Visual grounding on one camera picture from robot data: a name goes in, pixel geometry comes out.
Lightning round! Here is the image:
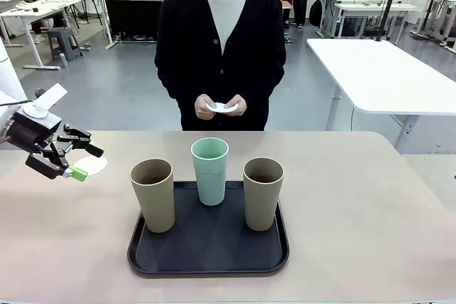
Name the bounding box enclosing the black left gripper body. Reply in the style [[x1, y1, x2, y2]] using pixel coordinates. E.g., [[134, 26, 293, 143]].
[[6, 110, 61, 151]]

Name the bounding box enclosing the white scalloped paper coaster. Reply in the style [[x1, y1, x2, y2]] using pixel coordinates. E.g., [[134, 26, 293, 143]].
[[205, 102, 239, 115], [73, 156, 108, 178]]

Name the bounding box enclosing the beige tall cup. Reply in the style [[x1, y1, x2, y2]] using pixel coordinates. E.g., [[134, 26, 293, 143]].
[[242, 157, 285, 232], [129, 159, 176, 234]]

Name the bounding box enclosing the mint green tall cup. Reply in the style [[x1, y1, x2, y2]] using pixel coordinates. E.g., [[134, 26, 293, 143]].
[[190, 137, 229, 207]]

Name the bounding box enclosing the person's left forearm black sleeve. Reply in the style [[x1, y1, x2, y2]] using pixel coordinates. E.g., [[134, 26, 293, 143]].
[[242, 68, 288, 105]]

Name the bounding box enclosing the person's right forearm black sleeve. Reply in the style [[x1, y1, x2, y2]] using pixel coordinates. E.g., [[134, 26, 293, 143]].
[[156, 68, 202, 105]]

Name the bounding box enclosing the person's right hand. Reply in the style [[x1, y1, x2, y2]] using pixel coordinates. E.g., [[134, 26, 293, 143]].
[[194, 93, 219, 120]]

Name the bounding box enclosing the person's left hand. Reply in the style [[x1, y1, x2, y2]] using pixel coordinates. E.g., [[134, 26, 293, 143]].
[[224, 93, 249, 117]]

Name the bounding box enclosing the white cylindrical air purifier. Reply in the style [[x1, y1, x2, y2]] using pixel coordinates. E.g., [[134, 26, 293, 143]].
[[0, 38, 23, 104]]

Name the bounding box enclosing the grey plastic stool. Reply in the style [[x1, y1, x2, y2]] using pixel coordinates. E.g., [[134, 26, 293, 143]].
[[47, 27, 83, 62]]

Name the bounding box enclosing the white desk with white legs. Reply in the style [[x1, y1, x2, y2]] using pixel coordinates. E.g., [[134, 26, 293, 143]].
[[0, 0, 83, 70]]

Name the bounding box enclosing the table with black skirt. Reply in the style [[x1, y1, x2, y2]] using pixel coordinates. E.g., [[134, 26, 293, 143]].
[[88, 0, 172, 51]]

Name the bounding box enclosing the person in black cardigan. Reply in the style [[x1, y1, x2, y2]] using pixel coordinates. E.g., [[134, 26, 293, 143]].
[[153, 0, 288, 132]]

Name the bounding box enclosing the black plastic tray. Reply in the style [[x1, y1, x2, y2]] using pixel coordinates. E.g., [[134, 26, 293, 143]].
[[127, 180, 290, 279]]

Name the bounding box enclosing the wood top desk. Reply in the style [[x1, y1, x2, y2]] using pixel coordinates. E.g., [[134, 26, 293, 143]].
[[280, 0, 294, 31]]

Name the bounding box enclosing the black backpack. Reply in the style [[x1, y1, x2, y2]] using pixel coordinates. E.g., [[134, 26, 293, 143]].
[[309, 0, 323, 28]]

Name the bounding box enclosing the long white lab desk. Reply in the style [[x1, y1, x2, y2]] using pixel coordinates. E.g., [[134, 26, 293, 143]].
[[318, 0, 423, 40]]

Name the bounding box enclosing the black tripod stand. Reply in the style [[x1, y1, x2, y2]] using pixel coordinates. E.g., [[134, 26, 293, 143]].
[[363, 0, 407, 42]]

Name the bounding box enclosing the white desk with robot gear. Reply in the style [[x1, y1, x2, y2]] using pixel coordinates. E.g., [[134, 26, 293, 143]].
[[413, 0, 456, 48]]

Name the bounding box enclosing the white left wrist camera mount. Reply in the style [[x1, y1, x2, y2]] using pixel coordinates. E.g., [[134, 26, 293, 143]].
[[23, 83, 68, 120]]

